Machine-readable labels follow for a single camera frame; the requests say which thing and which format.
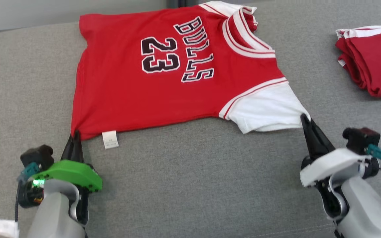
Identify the grey partition post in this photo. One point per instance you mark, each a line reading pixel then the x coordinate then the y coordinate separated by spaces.
pixel 180 2

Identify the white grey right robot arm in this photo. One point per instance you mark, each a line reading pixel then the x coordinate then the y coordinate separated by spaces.
pixel 365 205

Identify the teal left camera connector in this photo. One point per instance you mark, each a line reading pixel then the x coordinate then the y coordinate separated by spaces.
pixel 28 171

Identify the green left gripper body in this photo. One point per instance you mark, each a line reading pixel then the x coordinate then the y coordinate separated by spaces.
pixel 71 172

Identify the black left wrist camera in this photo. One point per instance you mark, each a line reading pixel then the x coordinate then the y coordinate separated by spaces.
pixel 38 155

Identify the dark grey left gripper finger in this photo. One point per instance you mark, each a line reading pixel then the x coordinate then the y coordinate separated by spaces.
pixel 69 150
pixel 78 150

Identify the grey fabric sofa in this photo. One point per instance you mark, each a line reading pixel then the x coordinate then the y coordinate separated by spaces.
pixel 190 181

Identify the red Bulls 23 jersey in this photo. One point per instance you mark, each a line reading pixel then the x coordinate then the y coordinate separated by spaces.
pixel 117 92
pixel 379 62

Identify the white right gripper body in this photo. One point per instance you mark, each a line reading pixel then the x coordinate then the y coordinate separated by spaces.
pixel 332 163

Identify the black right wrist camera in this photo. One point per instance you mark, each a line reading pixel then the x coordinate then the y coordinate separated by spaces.
pixel 362 138

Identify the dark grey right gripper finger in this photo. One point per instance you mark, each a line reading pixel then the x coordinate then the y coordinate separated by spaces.
pixel 309 138
pixel 323 145

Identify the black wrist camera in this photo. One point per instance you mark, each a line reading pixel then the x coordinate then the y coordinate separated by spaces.
pixel 362 138
pixel 38 155

